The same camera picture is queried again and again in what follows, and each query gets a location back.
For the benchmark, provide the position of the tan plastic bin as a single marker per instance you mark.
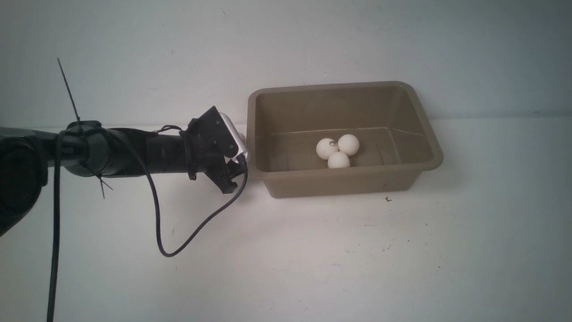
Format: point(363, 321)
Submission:
point(397, 141)

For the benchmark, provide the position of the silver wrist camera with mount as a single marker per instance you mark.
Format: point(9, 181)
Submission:
point(215, 128)

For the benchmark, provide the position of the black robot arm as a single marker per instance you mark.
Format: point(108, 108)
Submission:
point(90, 150)

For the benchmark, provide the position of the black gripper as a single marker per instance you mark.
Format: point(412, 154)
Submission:
point(207, 158)

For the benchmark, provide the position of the black zip tie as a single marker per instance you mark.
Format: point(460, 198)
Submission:
point(71, 94)

